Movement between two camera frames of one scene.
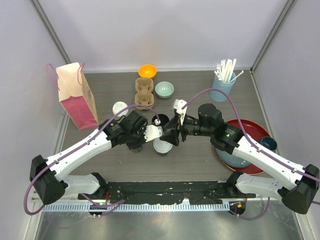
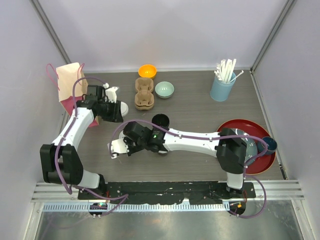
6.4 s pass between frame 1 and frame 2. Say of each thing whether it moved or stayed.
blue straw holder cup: stayed
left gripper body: moved
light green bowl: stayed
